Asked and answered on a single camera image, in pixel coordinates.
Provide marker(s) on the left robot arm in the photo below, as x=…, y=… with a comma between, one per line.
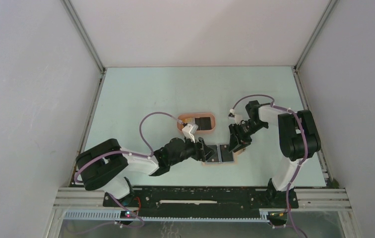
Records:
x=101, y=167

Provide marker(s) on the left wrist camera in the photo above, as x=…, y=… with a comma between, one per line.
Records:
x=188, y=130

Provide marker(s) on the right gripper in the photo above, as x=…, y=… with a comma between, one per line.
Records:
x=234, y=144

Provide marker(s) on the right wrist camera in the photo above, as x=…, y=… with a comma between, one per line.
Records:
x=237, y=118

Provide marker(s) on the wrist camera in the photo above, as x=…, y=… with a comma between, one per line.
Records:
x=237, y=118
x=188, y=130

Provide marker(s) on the pink plastic tray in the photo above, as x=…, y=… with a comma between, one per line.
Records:
x=206, y=121

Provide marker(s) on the white cable duct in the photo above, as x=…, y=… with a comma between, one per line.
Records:
x=117, y=215

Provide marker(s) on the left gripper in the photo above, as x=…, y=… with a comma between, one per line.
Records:
x=202, y=151

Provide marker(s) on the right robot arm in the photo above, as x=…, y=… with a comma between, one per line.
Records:
x=297, y=132

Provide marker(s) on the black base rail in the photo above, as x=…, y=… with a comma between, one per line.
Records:
x=209, y=201

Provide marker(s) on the black card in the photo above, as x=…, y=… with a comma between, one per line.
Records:
x=225, y=154
x=213, y=158

